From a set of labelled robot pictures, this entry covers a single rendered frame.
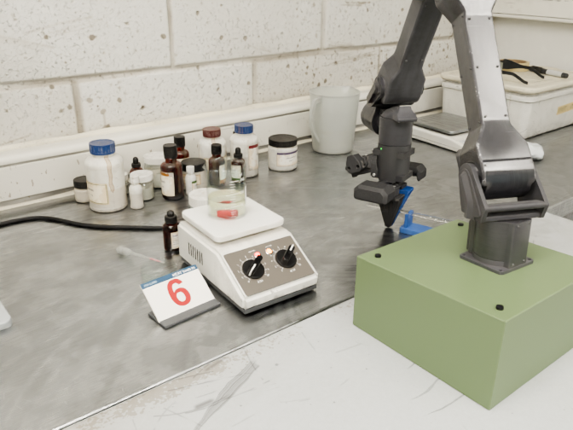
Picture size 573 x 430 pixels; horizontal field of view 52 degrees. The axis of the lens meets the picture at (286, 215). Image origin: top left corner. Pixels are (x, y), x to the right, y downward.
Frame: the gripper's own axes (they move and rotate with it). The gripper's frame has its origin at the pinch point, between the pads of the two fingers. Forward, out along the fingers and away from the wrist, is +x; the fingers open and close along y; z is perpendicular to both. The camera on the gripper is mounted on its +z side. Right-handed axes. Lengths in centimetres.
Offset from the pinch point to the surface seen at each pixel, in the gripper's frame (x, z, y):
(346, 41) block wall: -23, 39, -55
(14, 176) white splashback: -3, 63, 32
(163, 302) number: 2.5, 13.5, 44.1
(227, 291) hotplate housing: 2.3, 8.0, 37.1
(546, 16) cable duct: -28, -1, -110
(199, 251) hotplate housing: -0.8, 15.4, 34.3
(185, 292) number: 2.4, 12.7, 40.5
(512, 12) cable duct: -29, 10, -113
